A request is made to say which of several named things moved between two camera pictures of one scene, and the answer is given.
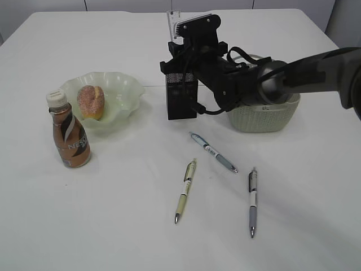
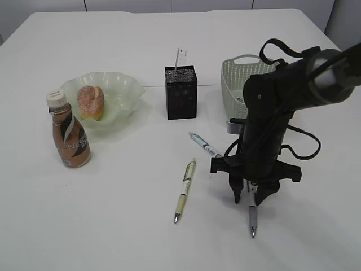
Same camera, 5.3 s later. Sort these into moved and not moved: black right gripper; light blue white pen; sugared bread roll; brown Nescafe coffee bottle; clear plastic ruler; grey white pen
Moved: black right gripper; clear plastic ruler
Not moved: brown Nescafe coffee bottle; light blue white pen; sugared bread roll; grey white pen
